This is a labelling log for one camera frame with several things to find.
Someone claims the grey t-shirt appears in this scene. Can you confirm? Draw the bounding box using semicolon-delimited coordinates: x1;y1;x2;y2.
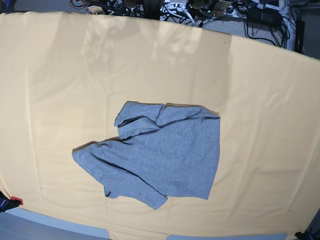
72;101;221;210

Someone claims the yellow table cloth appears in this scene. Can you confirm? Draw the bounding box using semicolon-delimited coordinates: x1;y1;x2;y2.
0;12;320;240

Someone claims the white power strip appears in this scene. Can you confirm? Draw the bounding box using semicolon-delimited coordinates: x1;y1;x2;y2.
160;0;198;27

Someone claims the black power adapter box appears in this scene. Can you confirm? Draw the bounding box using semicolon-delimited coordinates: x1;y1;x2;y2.
247;7;283;28

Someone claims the red black clamp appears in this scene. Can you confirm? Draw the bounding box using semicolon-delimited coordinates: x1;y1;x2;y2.
0;192;24;213

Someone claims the black corner clamp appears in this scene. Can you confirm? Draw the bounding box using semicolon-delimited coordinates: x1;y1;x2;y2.
294;231;320;240

